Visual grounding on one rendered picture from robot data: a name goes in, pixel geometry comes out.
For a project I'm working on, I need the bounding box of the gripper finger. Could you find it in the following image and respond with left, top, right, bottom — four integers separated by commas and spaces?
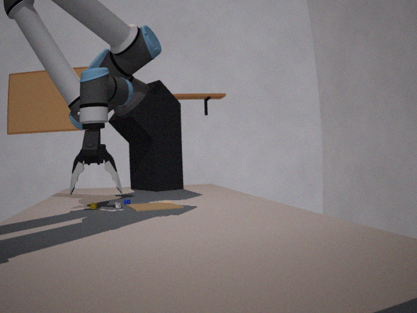
70, 151, 84, 195
104, 149, 122, 193

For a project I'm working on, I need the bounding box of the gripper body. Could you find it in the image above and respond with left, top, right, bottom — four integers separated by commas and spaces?
81, 123, 106, 165

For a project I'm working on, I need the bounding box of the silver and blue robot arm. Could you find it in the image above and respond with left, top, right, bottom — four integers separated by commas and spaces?
3, 0, 162, 156

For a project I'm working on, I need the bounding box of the tan flat mat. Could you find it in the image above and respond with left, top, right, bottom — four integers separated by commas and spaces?
126, 202, 184, 211

